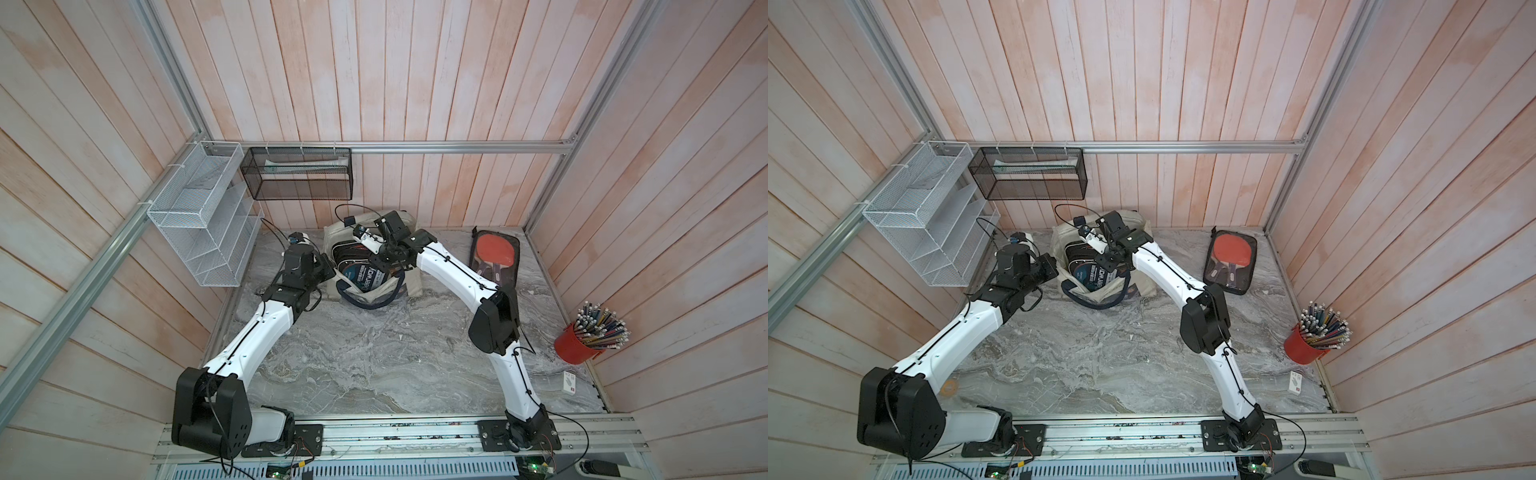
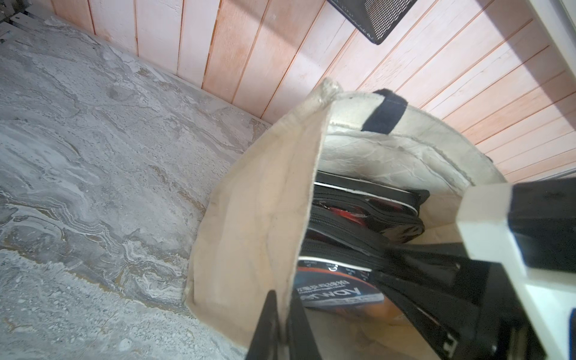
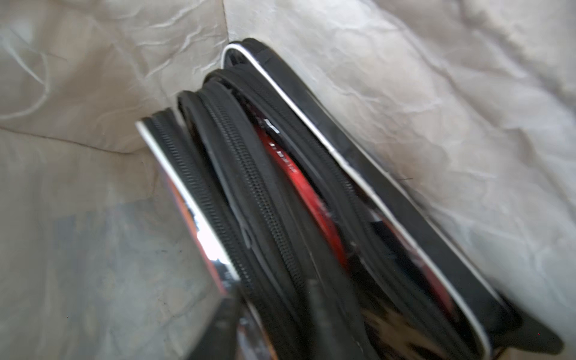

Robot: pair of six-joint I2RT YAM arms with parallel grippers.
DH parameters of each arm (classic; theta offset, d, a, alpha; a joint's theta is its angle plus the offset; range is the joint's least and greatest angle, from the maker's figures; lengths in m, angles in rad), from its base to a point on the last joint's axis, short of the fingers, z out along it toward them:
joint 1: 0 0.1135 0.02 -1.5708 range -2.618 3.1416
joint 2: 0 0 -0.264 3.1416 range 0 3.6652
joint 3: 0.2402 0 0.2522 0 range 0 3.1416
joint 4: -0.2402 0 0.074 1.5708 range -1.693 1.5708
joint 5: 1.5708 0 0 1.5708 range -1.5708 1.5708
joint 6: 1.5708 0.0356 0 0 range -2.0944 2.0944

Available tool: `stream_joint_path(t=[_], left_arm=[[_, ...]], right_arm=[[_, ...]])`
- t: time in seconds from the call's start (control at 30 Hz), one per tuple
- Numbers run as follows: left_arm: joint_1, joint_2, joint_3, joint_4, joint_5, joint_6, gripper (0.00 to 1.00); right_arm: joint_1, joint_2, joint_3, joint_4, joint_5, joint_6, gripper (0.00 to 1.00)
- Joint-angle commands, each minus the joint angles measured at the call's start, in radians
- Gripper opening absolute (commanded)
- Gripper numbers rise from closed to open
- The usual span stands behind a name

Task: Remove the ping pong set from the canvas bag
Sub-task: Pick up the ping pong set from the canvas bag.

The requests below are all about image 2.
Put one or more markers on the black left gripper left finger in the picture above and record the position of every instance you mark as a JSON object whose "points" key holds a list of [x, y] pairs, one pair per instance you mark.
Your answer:
{"points": [[265, 341]]}

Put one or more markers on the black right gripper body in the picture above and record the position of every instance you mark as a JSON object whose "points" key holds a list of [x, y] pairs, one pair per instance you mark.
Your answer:
{"points": [[507, 289]]}

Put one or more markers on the black mesh wall basket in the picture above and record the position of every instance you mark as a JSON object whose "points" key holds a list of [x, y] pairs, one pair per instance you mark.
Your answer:
{"points": [[375, 19]]}

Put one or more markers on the cream canvas tote bag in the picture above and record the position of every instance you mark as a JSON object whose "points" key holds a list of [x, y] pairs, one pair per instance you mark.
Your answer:
{"points": [[252, 231]]}

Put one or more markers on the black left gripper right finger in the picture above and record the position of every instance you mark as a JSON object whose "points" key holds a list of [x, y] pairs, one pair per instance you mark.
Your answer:
{"points": [[300, 338]]}

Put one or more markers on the orange ball paddle case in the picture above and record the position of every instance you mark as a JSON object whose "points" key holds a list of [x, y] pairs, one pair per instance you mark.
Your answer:
{"points": [[337, 279]]}

